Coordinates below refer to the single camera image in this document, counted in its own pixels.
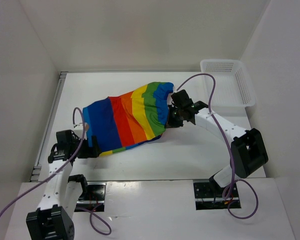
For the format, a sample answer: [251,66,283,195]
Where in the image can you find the rainbow striped shorts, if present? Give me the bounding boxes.
[83,82,174,156]

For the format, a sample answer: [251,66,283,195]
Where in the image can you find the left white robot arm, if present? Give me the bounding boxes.
[26,130,101,240]

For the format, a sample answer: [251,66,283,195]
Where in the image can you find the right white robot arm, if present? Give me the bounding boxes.
[166,101,268,197]

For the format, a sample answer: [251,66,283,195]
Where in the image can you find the white plastic basket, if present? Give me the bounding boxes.
[200,59,256,108]

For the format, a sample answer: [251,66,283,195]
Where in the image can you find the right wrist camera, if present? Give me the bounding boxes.
[171,89,193,108]

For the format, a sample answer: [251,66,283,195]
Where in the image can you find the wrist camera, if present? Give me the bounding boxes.
[171,89,193,108]
[56,130,74,145]

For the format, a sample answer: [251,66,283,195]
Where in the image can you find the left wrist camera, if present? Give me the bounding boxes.
[56,130,74,145]

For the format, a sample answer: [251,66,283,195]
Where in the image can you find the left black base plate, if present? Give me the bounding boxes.
[74,182,107,212]

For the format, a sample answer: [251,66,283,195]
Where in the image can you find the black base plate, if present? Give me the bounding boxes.
[74,182,107,212]
[193,180,241,211]

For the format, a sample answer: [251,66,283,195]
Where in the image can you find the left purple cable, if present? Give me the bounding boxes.
[0,107,112,237]

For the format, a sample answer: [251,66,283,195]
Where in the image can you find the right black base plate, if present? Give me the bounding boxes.
[193,180,241,211]

